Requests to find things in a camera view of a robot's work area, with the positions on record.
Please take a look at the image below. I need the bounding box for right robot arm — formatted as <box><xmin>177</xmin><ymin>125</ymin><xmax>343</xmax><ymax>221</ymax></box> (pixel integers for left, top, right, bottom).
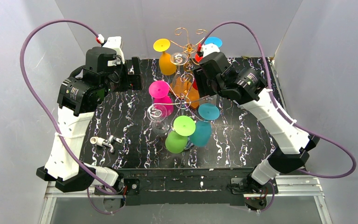
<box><xmin>193</xmin><ymin>52</ymin><xmax>319</xmax><ymax>187</ymax></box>

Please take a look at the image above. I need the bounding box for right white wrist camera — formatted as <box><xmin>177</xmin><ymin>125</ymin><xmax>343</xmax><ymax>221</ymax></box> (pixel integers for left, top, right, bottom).
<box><xmin>195</xmin><ymin>43</ymin><xmax>220</xmax><ymax>63</ymax></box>

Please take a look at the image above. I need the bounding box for gold wire glass rack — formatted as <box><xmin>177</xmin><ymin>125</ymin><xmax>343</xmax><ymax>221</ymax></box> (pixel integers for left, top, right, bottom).
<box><xmin>169</xmin><ymin>27</ymin><xmax>206</xmax><ymax>65</ymax></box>

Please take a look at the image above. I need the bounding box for clear wine glass rear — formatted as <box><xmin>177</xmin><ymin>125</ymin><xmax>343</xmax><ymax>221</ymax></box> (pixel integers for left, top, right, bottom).
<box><xmin>170</xmin><ymin>52</ymin><xmax>188</xmax><ymax>93</ymax></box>

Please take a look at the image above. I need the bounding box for pink wine glass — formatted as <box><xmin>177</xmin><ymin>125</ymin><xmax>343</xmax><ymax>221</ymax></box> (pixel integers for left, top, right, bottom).
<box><xmin>148</xmin><ymin>80</ymin><xmax>173</xmax><ymax>117</ymax></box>

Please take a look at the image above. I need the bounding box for orange wooden rack base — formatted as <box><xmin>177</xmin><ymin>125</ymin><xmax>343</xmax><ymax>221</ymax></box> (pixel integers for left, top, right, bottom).
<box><xmin>170</xmin><ymin>77</ymin><xmax>207</xmax><ymax>109</ymax></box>

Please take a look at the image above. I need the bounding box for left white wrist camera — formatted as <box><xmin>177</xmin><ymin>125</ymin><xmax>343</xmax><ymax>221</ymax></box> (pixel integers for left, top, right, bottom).
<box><xmin>96</xmin><ymin>34</ymin><xmax>125</xmax><ymax>64</ymax></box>

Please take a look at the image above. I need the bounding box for green wine glass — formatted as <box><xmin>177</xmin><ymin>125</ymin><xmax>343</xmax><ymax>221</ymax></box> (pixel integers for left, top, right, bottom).
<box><xmin>165</xmin><ymin>115</ymin><xmax>196</xmax><ymax>154</ymax></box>

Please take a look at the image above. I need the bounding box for clear wine glass front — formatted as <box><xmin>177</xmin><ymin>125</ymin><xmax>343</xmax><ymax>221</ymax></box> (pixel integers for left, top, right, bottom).
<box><xmin>146</xmin><ymin>104</ymin><xmax>169</xmax><ymax>136</ymax></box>

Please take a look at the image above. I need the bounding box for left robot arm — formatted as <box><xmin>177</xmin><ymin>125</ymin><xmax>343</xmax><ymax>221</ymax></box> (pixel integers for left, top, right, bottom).
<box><xmin>36</xmin><ymin>47</ymin><xmax>142</xmax><ymax>192</ymax></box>

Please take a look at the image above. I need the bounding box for yellow orange wine glass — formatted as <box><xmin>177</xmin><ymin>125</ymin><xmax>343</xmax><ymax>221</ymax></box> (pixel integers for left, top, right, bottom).
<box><xmin>153</xmin><ymin>38</ymin><xmax>176</xmax><ymax>76</ymax></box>

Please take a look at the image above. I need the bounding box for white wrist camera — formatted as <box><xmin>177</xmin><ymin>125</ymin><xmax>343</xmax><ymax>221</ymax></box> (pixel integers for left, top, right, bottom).
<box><xmin>96</xmin><ymin>34</ymin><xmax>125</xmax><ymax>64</ymax></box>
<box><xmin>195</xmin><ymin>43</ymin><xmax>220</xmax><ymax>63</ymax></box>

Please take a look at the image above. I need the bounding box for clear patterned wine glass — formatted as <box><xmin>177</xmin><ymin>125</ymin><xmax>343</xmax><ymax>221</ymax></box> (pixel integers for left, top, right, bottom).
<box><xmin>199</xmin><ymin>95</ymin><xmax>217</xmax><ymax>105</ymax></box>

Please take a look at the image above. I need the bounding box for chrome faucet tap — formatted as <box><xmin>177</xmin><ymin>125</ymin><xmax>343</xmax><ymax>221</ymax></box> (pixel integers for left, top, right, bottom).
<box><xmin>89</xmin><ymin>135</ymin><xmax>123</xmax><ymax>154</ymax></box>

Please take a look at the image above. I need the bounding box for blue wine glass rear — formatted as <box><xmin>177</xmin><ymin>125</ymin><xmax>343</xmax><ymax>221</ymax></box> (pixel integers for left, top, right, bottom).
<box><xmin>204</xmin><ymin>36</ymin><xmax>222</xmax><ymax>48</ymax></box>

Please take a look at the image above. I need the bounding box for red wine glass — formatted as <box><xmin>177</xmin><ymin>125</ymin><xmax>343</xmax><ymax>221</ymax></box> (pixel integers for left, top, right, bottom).
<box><xmin>192</xmin><ymin>80</ymin><xmax>198</xmax><ymax>90</ymax></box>

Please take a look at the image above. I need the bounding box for silver wire glass rack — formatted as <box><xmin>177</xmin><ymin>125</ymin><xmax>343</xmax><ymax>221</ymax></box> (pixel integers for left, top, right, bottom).
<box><xmin>154</xmin><ymin>71</ymin><xmax>215</xmax><ymax>152</ymax></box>

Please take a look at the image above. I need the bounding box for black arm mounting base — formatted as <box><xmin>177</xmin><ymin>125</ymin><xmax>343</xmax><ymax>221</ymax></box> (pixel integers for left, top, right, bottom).
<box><xmin>94</xmin><ymin>168</ymin><xmax>278</xmax><ymax>214</ymax></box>

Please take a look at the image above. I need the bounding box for teal blue wine glass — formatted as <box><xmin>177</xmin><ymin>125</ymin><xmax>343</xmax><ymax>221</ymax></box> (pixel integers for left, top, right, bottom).
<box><xmin>189</xmin><ymin>103</ymin><xmax>220</xmax><ymax>147</ymax></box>

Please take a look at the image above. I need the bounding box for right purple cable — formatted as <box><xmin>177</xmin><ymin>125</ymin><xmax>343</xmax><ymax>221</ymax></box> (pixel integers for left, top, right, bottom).
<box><xmin>199</xmin><ymin>21</ymin><xmax>357</xmax><ymax>212</ymax></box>

